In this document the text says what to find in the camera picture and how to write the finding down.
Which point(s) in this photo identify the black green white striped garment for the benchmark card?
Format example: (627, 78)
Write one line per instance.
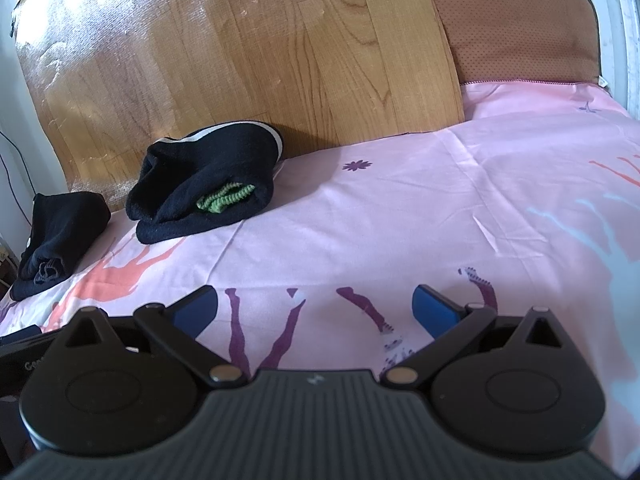
(210, 180)

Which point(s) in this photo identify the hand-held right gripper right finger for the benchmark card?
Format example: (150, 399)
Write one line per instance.
(435, 312)

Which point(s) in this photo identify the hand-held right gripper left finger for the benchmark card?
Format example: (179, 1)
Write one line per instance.
(196, 310)

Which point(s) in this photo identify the black folded garment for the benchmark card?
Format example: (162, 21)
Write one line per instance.
(55, 240)

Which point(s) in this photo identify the white window frame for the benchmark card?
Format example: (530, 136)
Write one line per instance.
(620, 25)

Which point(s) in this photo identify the brown cushion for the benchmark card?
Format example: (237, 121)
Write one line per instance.
(515, 30)

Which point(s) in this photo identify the pink printed bed sheet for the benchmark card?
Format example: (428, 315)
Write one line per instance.
(400, 210)

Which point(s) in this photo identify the wood pattern board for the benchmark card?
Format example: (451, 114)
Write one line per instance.
(240, 60)

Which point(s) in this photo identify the black tape strip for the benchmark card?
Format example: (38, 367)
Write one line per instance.
(13, 22)

